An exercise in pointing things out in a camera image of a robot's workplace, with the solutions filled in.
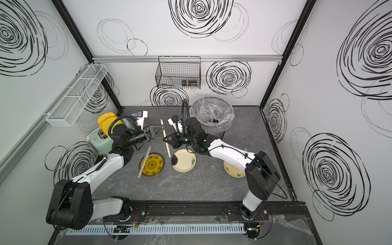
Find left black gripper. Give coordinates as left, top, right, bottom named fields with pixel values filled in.
left=126, top=126, right=165, bottom=149

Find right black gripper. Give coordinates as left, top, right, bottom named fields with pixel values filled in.
left=163, top=131, right=198, bottom=149

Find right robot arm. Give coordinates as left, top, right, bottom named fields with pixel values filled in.
left=163, top=115, right=280, bottom=219

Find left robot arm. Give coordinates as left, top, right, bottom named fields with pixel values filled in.
left=46, top=124, right=166, bottom=230

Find wrapped chopsticks on yellow plate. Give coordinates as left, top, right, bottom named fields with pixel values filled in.
left=137, top=145, right=152, bottom=178

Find cream plate with black patch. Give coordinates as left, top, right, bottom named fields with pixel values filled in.
left=171, top=149, right=197, bottom=173

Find yellow patterned plate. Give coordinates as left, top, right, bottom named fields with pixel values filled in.
left=142, top=153, right=165, bottom=177

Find back yellow bread slice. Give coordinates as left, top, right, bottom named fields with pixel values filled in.
left=97, top=112, right=117, bottom=124

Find yellow bread slice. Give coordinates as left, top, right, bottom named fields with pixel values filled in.
left=99, top=116, right=117, bottom=136
left=97, top=112, right=117, bottom=124

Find front yellow bread slice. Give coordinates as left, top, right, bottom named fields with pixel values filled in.
left=99, top=116, right=117, bottom=136

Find clear plastic bin liner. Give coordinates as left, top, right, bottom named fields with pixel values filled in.
left=187, top=96, right=235, bottom=131

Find mint green toaster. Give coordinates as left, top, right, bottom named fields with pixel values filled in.
left=86, top=116, right=135, bottom=159

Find cream plate with red marks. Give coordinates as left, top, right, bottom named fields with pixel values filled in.
left=224, top=161, right=246, bottom=178

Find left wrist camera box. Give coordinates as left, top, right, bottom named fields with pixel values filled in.
left=132, top=110, right=148, bottom=129

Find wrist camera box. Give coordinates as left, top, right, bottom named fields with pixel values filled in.
left=132, top=110, right=148, bottom=129
left=167, top=115, right=183, bottom=135

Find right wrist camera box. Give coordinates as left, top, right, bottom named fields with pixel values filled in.
left=167, top=115, right=183, bottom=135

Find black corrugated cable hose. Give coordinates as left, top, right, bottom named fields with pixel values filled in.
left=181, top=98, right=195, bottom=135

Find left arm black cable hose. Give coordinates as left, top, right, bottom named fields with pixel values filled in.
left=108, top=115, right=138, bottom=138

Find black wire wall basket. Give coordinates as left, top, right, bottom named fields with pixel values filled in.
left=155, top=61, right=202, bottom=89

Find white wire wall shelf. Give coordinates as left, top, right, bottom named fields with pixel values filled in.
left=46, top=64, right=108, bottom=127

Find aluminium wall rail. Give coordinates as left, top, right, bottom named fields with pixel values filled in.
left=92, top=54, right=283, bottom=63

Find white slotted cable duct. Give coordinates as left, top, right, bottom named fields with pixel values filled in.
left=66, top=224, right=246, bottom=236

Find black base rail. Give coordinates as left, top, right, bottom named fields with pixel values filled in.
left=116, top=200, right=310, bottom=223

